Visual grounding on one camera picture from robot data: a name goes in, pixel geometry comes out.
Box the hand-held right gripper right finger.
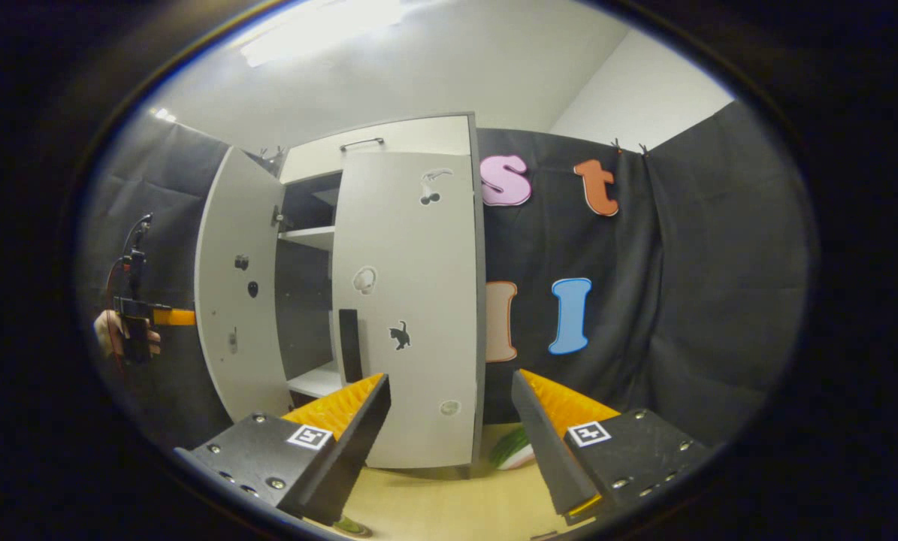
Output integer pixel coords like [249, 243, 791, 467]
[510, 368, 712, 525]

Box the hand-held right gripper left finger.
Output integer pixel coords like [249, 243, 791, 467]
[172, 372, 392, 527]

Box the white grey cabinet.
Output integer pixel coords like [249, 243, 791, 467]
[274, 113, 487, 479]

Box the white door cherry sticker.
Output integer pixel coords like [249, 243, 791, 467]
[331, 150, 487, 470]

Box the watermelon slice toy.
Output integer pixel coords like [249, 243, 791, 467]
[491, 426, 534, 471]

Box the black backdrop cloth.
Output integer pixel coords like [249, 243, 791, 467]
[80, 101, 818, 452]

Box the ceiling light panel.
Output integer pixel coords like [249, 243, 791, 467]
[238, 0, 404, 68]

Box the white drawer black handle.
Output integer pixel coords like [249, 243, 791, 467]
[278, 115, 473, 185]

